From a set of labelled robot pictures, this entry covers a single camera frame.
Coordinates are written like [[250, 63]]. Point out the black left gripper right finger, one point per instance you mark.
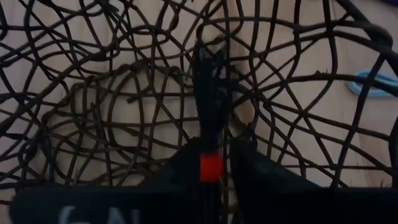
[[258, 174]]

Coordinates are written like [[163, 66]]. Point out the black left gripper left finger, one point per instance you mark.
[[183, 168]]

